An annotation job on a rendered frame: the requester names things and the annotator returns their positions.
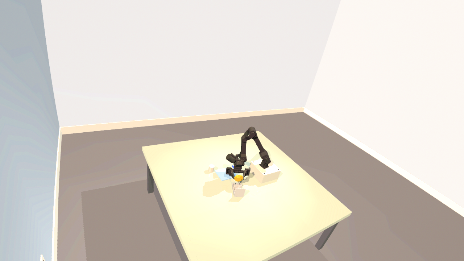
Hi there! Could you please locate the beige dish rack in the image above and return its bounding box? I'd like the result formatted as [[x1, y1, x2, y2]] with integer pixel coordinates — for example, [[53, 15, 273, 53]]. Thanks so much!
[[232, 182, 246, 197]]

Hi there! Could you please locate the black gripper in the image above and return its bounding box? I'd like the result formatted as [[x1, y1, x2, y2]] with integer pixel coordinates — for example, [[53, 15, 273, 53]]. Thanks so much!
[[226, 167, 250, 179]]

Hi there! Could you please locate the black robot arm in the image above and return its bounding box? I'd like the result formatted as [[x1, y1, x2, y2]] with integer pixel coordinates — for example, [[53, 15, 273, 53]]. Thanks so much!
[[226, 127, 271, 169]]

